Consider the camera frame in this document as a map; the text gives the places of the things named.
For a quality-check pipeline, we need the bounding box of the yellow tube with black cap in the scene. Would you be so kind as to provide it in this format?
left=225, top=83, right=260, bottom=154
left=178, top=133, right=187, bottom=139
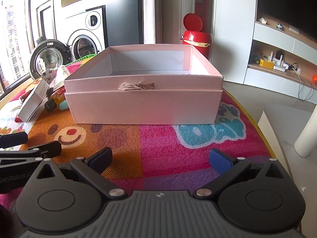
left=45, top=89, right=67, bottom=112

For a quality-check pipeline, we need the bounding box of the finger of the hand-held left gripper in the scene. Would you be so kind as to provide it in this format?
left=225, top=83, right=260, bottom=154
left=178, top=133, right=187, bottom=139
left=0, top=132, right=28, bottom=150
left=0, top=141, right=62, bottom=169

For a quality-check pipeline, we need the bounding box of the red tube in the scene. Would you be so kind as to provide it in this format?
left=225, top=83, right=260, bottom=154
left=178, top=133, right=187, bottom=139
left=19, top=90, right=36, bottom=105

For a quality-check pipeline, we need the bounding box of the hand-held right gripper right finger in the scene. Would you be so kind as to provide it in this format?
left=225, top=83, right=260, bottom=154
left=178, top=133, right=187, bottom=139
left=194, top=148, right=286, bottom=200

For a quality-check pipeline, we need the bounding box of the dark door panel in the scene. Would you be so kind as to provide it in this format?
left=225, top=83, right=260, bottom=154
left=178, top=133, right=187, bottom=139
left=105, top=0, right=144, bottom=48

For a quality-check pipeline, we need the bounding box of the silver metal bracket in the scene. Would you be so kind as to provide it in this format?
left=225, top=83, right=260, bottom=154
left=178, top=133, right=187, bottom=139
left=42, top=69, right=55, bottom=85

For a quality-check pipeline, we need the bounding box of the colourful printed play mat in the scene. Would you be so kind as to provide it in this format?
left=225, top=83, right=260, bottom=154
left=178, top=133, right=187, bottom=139
left=0, top=54, right=276, bottom=205

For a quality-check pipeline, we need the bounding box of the pink cardboard box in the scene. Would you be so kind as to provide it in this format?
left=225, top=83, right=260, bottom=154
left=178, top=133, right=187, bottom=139
left=64, top=44, right=224, bottom=125

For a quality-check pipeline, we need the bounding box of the small white carton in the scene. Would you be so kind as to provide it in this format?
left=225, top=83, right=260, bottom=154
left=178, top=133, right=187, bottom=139
left=17, top=79, right=50, bottom=123

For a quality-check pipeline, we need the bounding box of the round washing machine door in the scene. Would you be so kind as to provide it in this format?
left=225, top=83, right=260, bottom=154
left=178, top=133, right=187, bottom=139
left=28, top=39, right=72, bottom=80

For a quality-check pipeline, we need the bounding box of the white television cabinet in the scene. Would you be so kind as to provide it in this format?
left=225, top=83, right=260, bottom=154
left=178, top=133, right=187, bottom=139
left=244, top=21, right=317, bottom=100

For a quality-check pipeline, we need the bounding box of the yellow toy truck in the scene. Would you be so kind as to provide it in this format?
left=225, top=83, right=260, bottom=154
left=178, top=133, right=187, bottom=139
left=251, top=53, right=275, bottom=70

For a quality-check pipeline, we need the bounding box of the black television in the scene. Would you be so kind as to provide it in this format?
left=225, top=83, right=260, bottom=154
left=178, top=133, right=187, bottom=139
left=258, top=0, right=317, bottom=39

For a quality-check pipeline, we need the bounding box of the thin hanging cable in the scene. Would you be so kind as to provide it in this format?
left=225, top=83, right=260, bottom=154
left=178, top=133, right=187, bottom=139
left=295, top=66, right=315, bottom=102

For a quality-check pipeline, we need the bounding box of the white power strip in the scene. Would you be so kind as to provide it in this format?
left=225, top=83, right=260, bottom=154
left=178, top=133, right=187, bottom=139
left=282, top=63, right=302, bottom=74

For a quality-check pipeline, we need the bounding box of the silver washing machine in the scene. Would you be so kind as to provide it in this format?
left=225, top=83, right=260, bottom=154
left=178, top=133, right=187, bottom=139
left=65, top=5, right=107, bottom=61

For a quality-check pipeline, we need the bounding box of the red trash can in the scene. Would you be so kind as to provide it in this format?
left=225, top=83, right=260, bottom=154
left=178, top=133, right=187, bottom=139
left=180, top=13, right=213, bottom=62

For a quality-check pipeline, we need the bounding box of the white router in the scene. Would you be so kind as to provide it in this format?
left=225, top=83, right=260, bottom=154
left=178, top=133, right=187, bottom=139
left=270, top=51, right=286, bottom=71

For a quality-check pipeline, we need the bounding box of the black flashlight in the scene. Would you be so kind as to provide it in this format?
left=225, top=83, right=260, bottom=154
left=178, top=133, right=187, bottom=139
left=48, top=64, right=75, bottom=92

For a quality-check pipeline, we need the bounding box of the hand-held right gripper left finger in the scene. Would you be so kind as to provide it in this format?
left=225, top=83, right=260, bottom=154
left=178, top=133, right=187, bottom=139
left=36, top=147, right=125, bottom=200

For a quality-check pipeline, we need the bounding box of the window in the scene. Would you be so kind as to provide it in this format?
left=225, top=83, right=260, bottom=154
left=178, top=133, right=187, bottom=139
left=0, top=0, right=33, bottom=91

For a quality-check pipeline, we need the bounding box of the white cylindrical post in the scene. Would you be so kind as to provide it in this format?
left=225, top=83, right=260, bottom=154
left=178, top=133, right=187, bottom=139
left=294, top=104, right=317, bottom=157

